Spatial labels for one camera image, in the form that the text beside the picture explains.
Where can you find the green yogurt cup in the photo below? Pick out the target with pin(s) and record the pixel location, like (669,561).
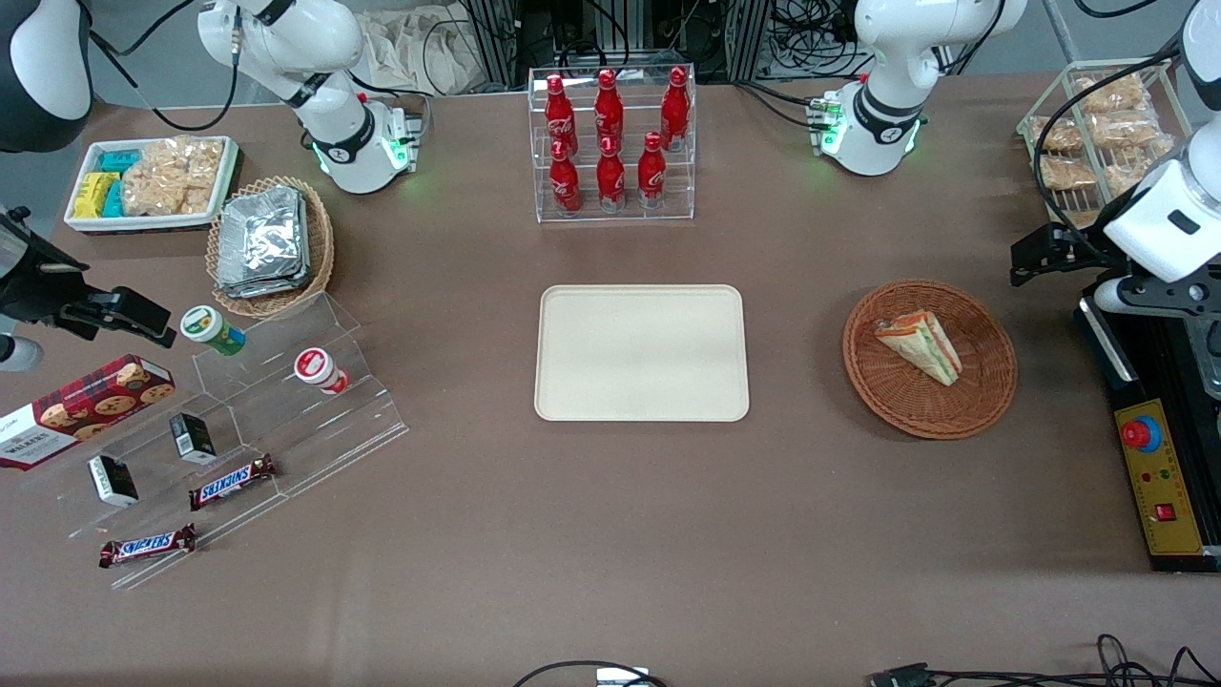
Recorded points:
(210,329)

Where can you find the round brown wicker basket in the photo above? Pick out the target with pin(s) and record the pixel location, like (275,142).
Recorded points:
(906,405)

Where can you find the brown Snickers bar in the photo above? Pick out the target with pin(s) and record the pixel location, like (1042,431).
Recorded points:
(148,546)
(232,481)

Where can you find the oval wicker basket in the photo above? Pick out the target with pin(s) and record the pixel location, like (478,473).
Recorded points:
(321,258)

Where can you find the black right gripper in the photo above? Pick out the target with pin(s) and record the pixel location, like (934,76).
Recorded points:
(36,284)

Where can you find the beige plastic tray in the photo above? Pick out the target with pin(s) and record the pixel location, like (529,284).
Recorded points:
(639,353)

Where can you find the beige cloth bag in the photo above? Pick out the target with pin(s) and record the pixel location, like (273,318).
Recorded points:
(420,48)

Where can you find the small black box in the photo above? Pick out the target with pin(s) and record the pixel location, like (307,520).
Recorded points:
(113,480)
(193,439)

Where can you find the red cola bottle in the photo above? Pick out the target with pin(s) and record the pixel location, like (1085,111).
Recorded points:
(675,110)
(651,172)
(610,176)
(565,181)
(609,110)
(558,114)

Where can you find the black yellow control box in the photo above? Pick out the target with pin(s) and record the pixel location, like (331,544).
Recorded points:
(1159,506)

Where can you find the white rectangular snack tray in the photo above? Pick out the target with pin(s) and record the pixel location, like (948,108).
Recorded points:
(95,223)

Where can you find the red tartan cookie box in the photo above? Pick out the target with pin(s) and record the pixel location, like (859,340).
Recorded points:
(76,415)

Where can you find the silver foil packet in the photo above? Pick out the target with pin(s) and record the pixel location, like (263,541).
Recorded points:
(262,239)

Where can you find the red strawberry yogurt cup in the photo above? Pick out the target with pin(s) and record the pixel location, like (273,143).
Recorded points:
(320,370)

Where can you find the teal snack packet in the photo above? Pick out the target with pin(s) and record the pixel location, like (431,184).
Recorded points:
(119,160)
(113,200)

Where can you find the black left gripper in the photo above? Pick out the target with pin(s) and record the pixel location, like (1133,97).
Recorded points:
(1066,250)

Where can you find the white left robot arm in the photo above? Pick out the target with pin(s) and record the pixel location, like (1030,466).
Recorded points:
(882,114)

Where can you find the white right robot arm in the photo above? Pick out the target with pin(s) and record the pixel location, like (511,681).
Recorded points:
(336,114)

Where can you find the yellow snack packet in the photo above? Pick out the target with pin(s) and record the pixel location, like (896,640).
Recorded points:
(88,204)
(100,183)

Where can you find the clear bag of rice crackers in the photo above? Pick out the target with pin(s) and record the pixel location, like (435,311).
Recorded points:
(172,176)

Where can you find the red emergency stop button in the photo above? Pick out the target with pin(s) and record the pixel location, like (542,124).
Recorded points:
(1139,434)

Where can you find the triangular wrapped sandwich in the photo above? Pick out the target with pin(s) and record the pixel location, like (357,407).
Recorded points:
(920,345)

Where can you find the aluminium frame rack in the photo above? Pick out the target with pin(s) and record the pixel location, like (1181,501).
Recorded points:
(630,29)

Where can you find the clear acrylic stepped stand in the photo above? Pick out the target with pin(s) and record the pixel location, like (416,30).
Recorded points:
(286,434)

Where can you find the clear bagged pastry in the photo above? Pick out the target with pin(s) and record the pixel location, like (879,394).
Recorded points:
(1127,130)
(1068,173)
(1126,174)
(1057,134)
(1111,93)

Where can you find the clear acrylic bottle rack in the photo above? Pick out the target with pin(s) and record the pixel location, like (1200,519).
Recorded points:
(630,218)

